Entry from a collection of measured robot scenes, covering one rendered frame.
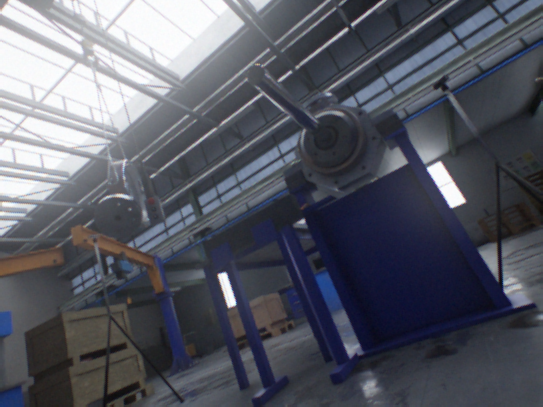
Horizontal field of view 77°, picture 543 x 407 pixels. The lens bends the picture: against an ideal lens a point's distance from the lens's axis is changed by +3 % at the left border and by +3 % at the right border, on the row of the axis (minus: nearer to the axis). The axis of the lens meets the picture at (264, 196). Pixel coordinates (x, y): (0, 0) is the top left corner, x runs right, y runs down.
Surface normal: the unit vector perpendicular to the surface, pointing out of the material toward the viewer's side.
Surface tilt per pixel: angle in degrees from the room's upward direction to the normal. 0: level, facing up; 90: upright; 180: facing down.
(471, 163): 90
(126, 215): 131
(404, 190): 90
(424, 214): 90
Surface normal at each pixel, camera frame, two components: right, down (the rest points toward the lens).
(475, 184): -0.50, -0.11
